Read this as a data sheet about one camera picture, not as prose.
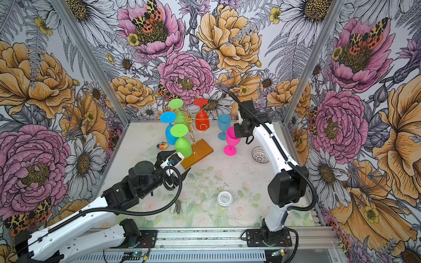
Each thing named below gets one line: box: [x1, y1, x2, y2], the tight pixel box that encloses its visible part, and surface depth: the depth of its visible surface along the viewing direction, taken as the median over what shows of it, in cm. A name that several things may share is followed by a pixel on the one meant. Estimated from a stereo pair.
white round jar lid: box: [217, 191, 233, 207], surface depth 81 cm
